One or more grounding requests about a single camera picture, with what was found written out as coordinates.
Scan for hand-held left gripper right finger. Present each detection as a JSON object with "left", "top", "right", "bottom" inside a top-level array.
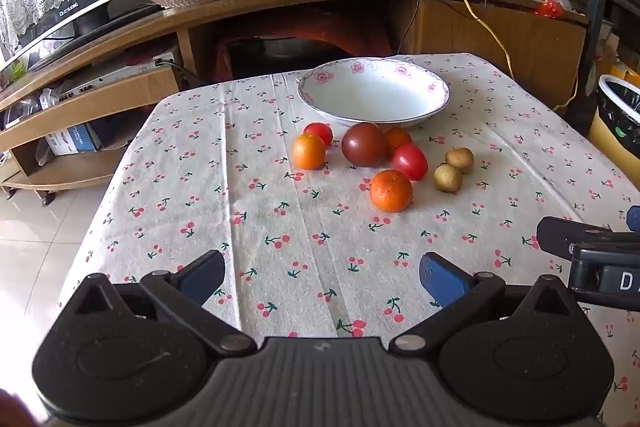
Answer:
[{"left": 389, "top": 251, "right": 582, "bottom": 356}]

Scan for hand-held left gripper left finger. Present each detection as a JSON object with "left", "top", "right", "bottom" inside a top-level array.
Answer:
[{"left": 61, "top": 250, "right": 258, "bottom": 356}]

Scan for small brown round fruit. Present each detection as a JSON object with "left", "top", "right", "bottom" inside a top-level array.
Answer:
[
  {"left": 433, "top": 163, "right": 463, "bottom": 193},
  {"left": 445, "top": 147, "right": 475, "bottom": 174}
]

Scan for dimpled orange tangerine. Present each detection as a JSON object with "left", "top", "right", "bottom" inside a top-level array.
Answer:
[{"left": 370, "top": 169, "right": 414, "bottom": 213}]

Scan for oval red tomato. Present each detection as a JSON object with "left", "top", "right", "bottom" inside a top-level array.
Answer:
[{"left": 391, "top": 143, "right": 429, "bottom": 182}]

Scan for small orange tangerine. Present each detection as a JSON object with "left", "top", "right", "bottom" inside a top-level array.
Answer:
[{"left": 384, "top": 127, "right": 413, "bottom": 152}]

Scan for smooth orange tomato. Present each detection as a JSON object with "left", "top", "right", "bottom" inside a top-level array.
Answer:
[{"left": 292, "top": 133, "right": 327, "bottom": 170}]

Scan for small red tomato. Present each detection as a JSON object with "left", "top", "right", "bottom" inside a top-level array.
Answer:
[{"left": 304, "top": 122, "right": 334, "bottom": 146}]

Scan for white floral bowl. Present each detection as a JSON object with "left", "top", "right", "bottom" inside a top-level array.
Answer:
[{"left": 298, "top": 57, "right": 451, "bottom": 129}]

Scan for cherry print tablecloth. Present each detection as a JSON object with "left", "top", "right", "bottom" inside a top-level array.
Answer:
[{"left": 57, "top": 52, "right": 640, "bottom": 427}]

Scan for yellow trash bin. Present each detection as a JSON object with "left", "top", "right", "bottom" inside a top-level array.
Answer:
[{"left": 589, "top": 74, "right": 640, "bottom": 158}]

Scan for yellow box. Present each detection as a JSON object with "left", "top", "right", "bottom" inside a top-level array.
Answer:
[{"left": 607, "top": 61, "right": 640, "bottom": 88}]

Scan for blue white box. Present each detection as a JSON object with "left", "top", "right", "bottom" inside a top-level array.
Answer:
[{"left": 45, "top": 123, "right": 103, "bottom": 156}]

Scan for black metal rack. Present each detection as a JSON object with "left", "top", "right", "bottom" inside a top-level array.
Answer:
[{"left": 515, "top": 0, "right": 640, "bottom": 132}]

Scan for silver set-top box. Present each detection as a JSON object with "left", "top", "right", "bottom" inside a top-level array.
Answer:
[{"left": 50, "top": 51, "right": 182, "bottom": 104}]

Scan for red plastic bag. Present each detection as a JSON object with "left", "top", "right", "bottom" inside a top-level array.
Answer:
[{"left": 215, "top": 14, "right": 396, "bottom": 82}]

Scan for yellow cable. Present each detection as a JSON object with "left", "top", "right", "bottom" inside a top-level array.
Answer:
[{"left": 287, "top": 0, "right": 581, "bottom": 112}]

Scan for black cable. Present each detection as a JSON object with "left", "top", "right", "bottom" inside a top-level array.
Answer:
[{"left": 345, "top": 0, "right": 501, "bottom": 56}]

